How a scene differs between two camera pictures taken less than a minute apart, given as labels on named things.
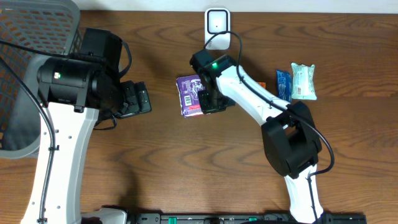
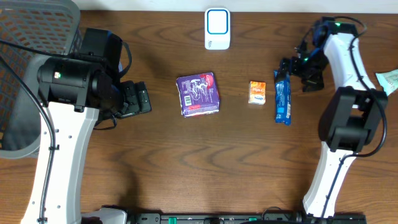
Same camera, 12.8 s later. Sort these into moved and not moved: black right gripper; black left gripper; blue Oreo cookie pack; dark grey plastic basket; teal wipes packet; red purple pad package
Moved: teal wipes packet; black right gripper
Not moved: red purple pad package; black left gripper; dark grey plastic basket; blue Oreo cookie pack
